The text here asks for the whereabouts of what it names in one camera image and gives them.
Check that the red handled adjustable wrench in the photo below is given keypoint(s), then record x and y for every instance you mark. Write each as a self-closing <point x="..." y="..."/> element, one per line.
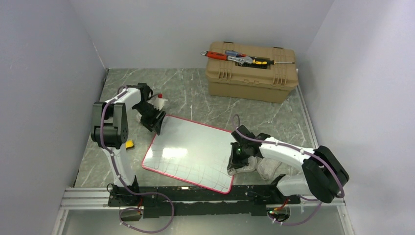
<point x="221" y="56"/>

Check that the aluminium rail frame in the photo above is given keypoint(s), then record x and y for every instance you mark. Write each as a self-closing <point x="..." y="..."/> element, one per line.
<point x="97" y="199"/>

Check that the tan plastic toolbox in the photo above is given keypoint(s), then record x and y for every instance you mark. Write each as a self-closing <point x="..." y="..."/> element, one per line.
<point x="270" y="83"/>

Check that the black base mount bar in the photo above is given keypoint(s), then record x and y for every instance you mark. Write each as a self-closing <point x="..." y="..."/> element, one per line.
<point x="155" y="202"/>

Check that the red framed whiteboard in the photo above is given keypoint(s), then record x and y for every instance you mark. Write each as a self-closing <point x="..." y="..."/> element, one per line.
<point x="191" y="152"/>

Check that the blue red screwdriver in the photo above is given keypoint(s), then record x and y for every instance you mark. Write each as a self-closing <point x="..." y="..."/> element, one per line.
<point x="233" y="53"/>

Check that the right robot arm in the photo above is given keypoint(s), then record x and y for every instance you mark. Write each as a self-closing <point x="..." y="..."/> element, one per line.
<point x="292" y="170"/>

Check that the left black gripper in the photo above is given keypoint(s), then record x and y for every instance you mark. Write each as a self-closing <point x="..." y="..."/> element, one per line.
<point x="154" y="123"/>

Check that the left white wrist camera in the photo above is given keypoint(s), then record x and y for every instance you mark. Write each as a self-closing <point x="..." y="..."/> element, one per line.
<point x="158" y="101"/>

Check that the yellow black object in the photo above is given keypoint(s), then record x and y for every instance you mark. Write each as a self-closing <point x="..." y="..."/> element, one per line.
<point x="129" y="144"/>

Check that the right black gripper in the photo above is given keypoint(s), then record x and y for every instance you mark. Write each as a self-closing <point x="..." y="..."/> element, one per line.
<point x="235" y="162"/>

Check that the yellow black screwdriver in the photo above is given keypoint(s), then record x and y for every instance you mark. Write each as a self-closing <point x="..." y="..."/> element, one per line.
<point x="260" y="61"/>

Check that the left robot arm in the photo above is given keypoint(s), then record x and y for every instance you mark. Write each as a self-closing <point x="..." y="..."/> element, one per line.
<point x="110" y="129"/>

